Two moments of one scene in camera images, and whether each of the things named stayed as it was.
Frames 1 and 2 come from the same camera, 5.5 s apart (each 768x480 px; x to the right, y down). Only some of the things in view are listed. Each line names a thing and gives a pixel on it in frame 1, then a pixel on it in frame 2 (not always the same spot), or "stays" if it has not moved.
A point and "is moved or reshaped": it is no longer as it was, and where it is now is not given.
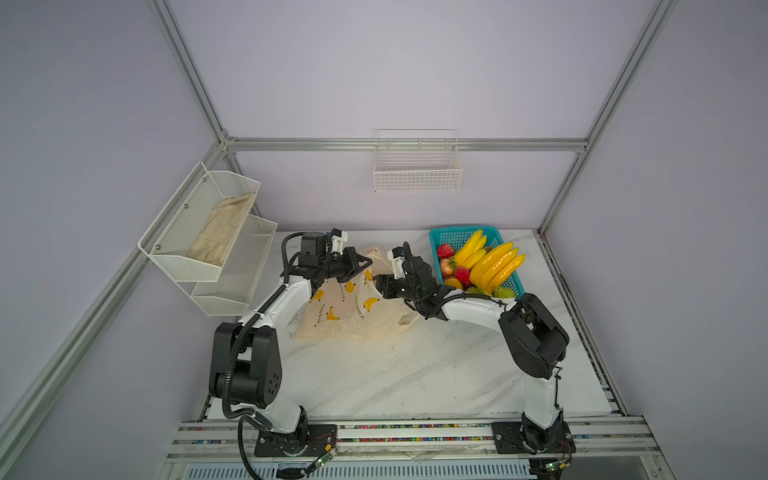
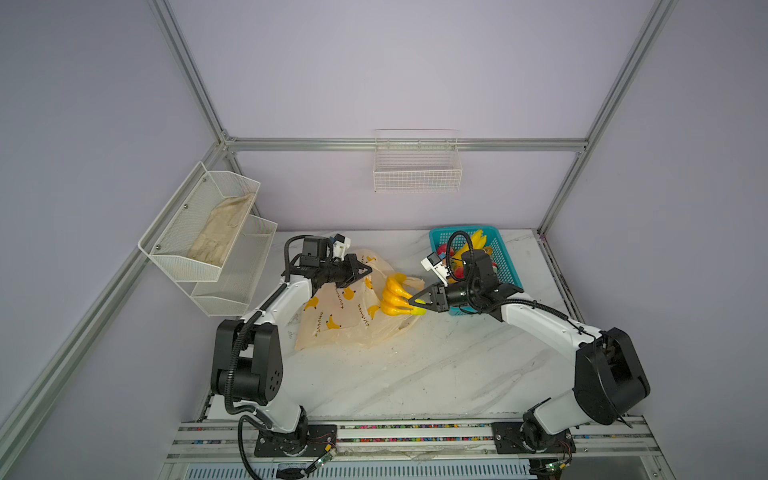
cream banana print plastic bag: [355, 308] is moved or reshaped
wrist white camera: [397, 256] to [433, 262]
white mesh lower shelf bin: [240, 273] stays
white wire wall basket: [416, 160] stays
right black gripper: [386, 281] to [440, 298]
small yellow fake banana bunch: [473, 248] stays
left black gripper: [353, 268] stays
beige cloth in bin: [213, 243] stays
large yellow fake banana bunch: [496, 266] to [395, 301]
